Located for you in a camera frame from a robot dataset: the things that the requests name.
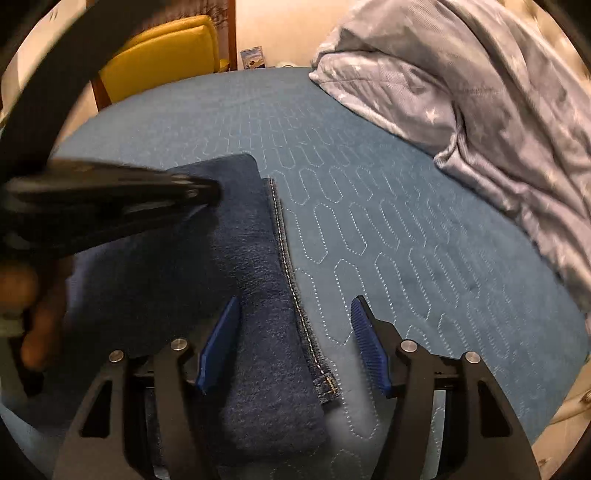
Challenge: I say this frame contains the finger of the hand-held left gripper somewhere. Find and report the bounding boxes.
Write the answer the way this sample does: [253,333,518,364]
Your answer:
[161,187,222,217]
[157,170,219,190]

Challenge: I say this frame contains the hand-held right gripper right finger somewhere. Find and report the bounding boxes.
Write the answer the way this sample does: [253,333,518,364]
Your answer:
[350,295,542,480]

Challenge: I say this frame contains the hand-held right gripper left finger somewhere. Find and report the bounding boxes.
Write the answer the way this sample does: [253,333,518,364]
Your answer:
[52,295,242,480]

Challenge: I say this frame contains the dark blue denim pants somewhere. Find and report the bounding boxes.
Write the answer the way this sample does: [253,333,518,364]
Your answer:
[28,153,343,455]

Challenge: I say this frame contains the person's left hand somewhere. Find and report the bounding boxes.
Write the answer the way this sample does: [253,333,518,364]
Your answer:
[0,256,75,371]

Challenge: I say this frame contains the blue quilted bed cover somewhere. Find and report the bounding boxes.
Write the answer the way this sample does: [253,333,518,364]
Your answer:
[0,67,591,480]

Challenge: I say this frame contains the black curved band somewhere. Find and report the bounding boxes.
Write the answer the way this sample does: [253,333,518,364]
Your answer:
[0,0,155,155]

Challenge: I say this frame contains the yellow chair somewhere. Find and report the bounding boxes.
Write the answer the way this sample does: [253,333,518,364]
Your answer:
[90,15,230,112]

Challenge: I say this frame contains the small picture card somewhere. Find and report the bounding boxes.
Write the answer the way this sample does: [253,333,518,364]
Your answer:
[239,45,268,71]

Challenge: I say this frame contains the grey star-print duvet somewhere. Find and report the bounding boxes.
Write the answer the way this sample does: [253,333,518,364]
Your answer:
[308,0,591,320]

